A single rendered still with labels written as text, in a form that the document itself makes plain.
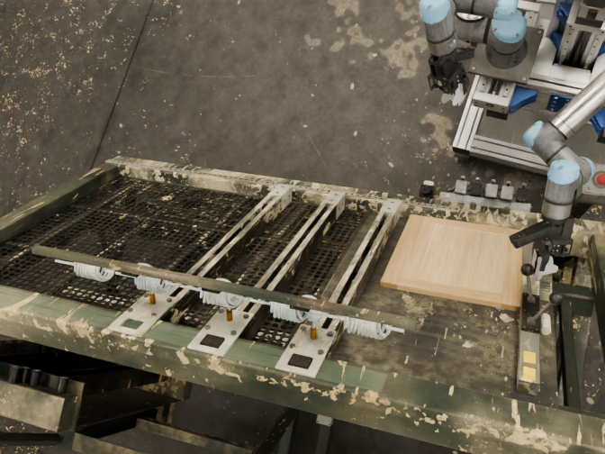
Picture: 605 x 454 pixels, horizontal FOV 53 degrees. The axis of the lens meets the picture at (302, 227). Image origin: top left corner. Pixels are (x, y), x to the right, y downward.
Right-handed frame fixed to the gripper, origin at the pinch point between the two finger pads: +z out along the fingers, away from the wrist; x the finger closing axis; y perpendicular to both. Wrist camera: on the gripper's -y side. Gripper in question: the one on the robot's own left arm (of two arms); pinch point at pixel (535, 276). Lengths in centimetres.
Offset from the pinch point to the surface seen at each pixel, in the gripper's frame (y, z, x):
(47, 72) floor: -240, -4, 272
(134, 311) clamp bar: -115, 2, -15
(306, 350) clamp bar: -68, 2, -32
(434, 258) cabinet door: -21.8, 11.5, 32.6
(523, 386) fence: -13.9, 11.2, -35.5
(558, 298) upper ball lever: 0.7, -1.7, -14.8
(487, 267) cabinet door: -5.1, 11.5, 25.6
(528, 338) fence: -6.8, 9.2, -17.8
